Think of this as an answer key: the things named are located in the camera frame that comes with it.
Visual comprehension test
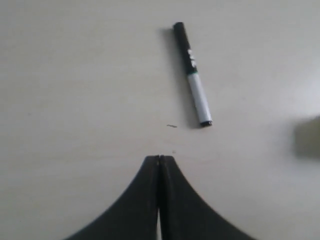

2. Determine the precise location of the black and white marker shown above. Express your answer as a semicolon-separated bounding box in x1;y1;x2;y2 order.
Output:
172;22;213;127

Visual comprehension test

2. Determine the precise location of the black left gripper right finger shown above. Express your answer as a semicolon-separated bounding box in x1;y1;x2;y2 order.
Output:
159;155;252;240

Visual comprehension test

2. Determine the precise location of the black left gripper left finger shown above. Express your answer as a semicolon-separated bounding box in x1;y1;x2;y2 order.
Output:
68;156;160;240

